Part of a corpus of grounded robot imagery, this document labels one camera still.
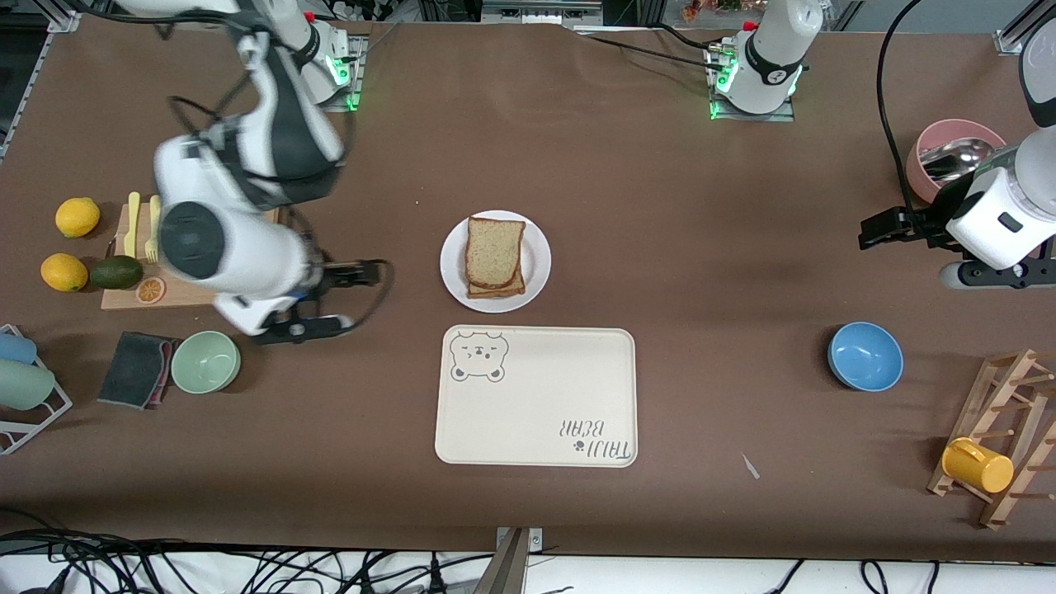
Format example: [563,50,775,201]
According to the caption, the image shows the seeded bread slice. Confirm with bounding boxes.
[464,216,527,290]

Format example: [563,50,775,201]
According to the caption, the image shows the brown toast slice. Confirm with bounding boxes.
[467,268,527,299]

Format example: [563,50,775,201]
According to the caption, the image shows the white round plate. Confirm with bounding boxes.
[440,210,552,314]

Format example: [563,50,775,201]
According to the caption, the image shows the pink bowl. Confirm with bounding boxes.
[906,119,1009,205]

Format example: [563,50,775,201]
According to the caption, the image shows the metal scoop spoon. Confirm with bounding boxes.
[920,138,997,182]

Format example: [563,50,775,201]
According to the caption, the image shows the pale green bowl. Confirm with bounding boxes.
[170,330,243,395]

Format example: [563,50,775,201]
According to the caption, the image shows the wooden cutting board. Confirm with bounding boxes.
[101,201,281,311]

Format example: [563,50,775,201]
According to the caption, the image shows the yellow plastic fork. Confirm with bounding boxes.
[144,195,163,264]

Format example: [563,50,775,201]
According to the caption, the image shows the blue bowl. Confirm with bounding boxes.
[827,321,905,393]

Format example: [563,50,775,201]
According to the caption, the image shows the dark grey cloth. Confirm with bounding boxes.
[97,331,178,411]

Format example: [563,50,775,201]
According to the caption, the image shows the dark green avocado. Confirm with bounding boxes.
[89,255,144,290]

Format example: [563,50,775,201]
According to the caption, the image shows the wooden cup rack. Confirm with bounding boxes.
[927,348,1056,530]

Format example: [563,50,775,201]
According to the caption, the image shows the yellow lemon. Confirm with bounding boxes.
[40,252,89,294]
[54,197,101,239]

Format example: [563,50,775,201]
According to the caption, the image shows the cream tray with bear print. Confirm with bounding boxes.
[434,325,639,469]

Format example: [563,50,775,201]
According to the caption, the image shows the yellow mug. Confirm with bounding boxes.
[941,437,1015,495]

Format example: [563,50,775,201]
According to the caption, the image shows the light blue cup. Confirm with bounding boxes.
[0,331,39,365]

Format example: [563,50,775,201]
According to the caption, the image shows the pale green cup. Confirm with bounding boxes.
[0,359,56,412]

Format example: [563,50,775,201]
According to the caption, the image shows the silver metal bar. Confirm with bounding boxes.
[481,2,605,23]

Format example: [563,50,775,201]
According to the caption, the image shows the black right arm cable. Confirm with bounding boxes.
[167,16,393,331]

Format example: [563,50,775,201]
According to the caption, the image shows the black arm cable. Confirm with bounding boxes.
[876,0,929,207]
[167,16,393,331]

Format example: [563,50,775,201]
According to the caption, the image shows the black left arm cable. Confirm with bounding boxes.
[876,0,929,207]

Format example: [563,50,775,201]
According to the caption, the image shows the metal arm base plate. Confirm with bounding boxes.
[318,31,369,113]
[706,41,798,123]

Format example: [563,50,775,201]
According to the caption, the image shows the white wire rack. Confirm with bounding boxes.
[0,323,73,456]

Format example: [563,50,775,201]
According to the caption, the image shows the black base power cable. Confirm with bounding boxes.
[573,25,727,75]

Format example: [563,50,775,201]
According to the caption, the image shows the tangled black floor cables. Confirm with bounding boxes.
[0,507,496,594]

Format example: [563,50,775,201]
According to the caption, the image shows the grey metal camera post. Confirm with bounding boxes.
[472,526,545,594]

